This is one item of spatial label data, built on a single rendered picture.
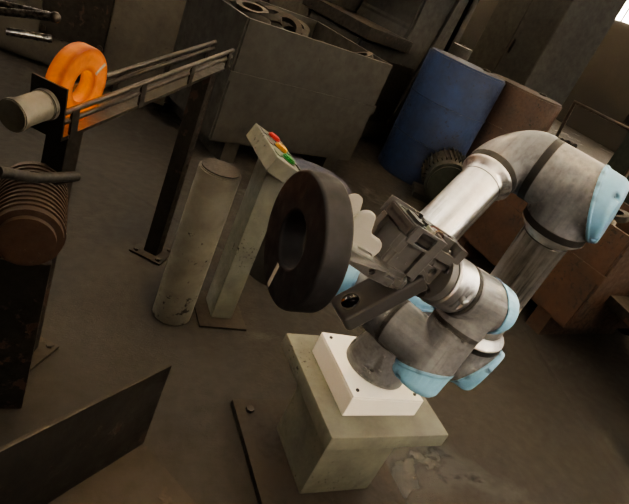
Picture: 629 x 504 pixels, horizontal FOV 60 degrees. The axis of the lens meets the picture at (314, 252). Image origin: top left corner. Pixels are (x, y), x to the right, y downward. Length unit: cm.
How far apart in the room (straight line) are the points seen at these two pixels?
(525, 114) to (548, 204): 328
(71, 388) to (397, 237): 106
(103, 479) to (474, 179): 68
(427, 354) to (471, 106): 328
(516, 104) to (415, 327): 353
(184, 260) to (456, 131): 272
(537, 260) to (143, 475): 73
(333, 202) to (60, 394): 107
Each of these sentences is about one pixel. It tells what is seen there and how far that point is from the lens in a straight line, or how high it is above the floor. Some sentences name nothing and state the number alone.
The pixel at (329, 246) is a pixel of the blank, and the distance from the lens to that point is 53.
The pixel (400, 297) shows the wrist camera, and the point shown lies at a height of 78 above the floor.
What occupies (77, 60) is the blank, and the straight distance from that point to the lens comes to 116.
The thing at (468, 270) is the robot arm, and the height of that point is 83.
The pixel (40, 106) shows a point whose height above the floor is 69.
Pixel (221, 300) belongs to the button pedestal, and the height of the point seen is 8.
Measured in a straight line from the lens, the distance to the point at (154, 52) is 341.
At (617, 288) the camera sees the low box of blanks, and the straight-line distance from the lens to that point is 289.
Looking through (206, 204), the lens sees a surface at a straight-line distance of 151.
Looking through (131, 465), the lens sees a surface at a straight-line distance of 61.
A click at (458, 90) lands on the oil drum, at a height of 72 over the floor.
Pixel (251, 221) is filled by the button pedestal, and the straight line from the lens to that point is 163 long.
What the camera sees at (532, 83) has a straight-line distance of 541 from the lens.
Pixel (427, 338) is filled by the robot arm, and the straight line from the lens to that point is 78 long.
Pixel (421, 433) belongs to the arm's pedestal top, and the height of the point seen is 30.
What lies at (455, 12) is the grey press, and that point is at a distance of 473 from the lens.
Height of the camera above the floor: 108
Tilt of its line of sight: 26 degrees down
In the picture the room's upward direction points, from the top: 25 degrees clockwise
